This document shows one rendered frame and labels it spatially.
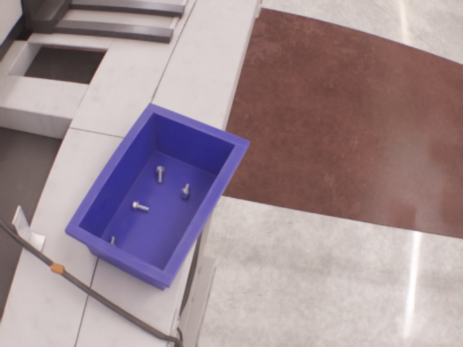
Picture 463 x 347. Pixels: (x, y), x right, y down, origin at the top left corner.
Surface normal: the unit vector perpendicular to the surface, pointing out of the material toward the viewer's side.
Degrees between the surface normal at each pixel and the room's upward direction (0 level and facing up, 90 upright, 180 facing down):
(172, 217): 0
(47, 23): 90
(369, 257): 0
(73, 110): 0
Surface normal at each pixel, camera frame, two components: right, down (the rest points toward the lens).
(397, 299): 0.08, -0.57
